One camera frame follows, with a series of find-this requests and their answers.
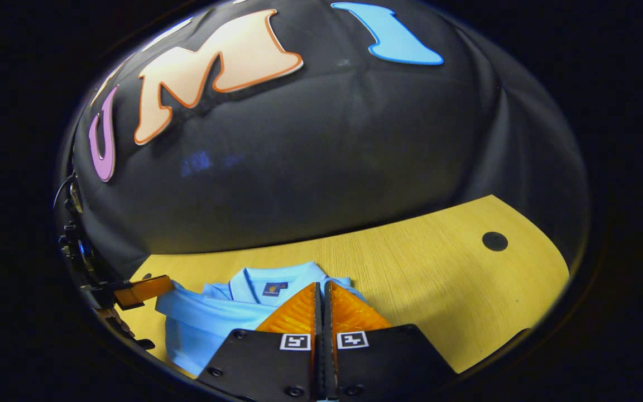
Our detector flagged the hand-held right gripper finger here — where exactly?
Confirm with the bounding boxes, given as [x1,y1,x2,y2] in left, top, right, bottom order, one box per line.
[196,282,323,402]
[324,280,459,402]

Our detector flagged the light blue T-shirt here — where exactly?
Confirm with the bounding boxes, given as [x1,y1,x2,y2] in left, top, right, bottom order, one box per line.
[155,261,367,380]

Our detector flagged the black backdrop cloth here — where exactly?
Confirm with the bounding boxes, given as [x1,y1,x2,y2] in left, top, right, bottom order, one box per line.
[70,0,590,280]

